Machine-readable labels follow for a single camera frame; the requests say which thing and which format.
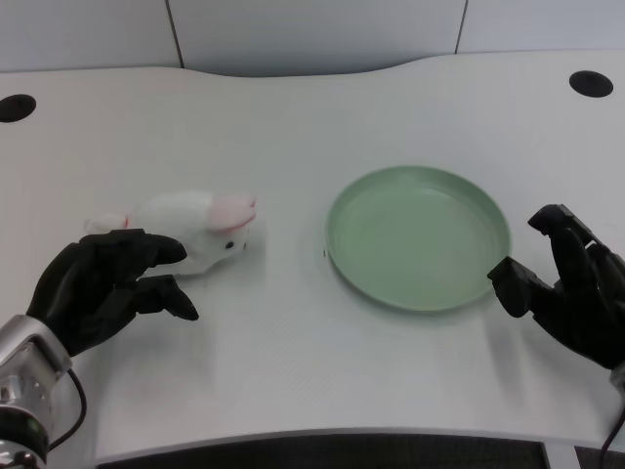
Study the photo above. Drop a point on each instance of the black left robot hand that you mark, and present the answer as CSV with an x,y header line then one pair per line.
x,y
88,288

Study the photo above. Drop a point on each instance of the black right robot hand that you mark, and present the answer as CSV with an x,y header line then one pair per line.
x,y
586,303

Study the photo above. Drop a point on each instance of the white plush rabbit doll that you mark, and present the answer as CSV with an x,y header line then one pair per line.
x,y
185,220

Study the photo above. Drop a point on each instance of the green round plate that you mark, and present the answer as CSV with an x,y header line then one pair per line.
x,y
415,239

